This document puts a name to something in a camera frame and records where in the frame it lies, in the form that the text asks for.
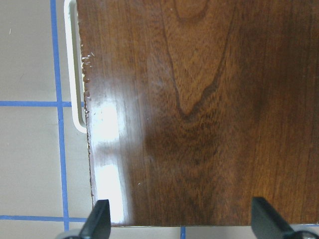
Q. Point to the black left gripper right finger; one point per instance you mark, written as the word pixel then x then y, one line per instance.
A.
pixel 267 223

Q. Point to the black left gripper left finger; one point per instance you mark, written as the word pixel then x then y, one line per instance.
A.
pixel 98 224

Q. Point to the dark wooden drawer cabinet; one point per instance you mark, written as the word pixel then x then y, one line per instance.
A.
pixel 194 107

